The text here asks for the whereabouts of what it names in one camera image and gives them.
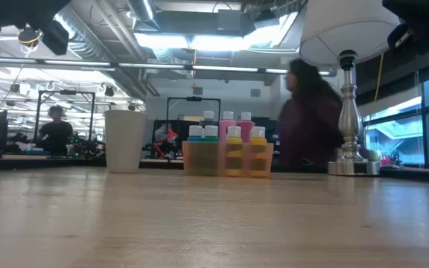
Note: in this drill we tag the green black striped paint bottle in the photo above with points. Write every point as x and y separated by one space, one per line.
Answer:
211 131

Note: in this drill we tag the tall pink labelled paint bottle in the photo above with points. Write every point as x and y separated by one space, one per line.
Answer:
227 121

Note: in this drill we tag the blue black striped paint bottle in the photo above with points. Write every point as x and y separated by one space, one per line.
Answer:
196 131

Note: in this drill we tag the yellow black striped paint bottle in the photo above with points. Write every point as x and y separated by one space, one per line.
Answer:
258 133
234 132

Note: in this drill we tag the dark grey paint bottle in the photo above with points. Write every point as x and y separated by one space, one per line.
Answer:
209 115

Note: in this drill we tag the coral pink paint bottle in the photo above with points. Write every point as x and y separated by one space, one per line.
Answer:
245 123

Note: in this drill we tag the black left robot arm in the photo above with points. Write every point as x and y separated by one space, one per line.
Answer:
13 11

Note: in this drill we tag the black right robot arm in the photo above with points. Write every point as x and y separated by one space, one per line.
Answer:
423 15

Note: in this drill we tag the orange plastic bin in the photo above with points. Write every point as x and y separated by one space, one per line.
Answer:
218 164

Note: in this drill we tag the red desk lamp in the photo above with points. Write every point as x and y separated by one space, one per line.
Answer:
171 134

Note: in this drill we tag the person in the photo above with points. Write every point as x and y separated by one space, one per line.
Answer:
55 134
311 123
160 134

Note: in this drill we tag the white cup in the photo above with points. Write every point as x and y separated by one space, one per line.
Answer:
125 141

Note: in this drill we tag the long ceiling light bar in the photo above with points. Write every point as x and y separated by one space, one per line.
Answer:
151 66

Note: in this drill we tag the black ceiling spotlight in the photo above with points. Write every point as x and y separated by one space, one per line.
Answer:
109 91

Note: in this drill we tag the grey ceiling box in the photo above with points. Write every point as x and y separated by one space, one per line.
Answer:
229 20

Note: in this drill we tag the silver table lamp white shade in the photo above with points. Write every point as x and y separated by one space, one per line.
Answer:
349 123

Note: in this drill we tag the background robot station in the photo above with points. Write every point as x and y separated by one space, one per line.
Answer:
65 92

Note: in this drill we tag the small yellow-green object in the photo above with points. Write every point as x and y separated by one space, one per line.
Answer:
374 155

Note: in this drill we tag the small red objects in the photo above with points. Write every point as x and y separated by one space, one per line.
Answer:
389 160

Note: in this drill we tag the black background gantry frame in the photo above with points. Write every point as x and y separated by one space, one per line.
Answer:
194 99

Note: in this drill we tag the silver ventilation duct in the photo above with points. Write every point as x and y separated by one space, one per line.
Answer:
142 9

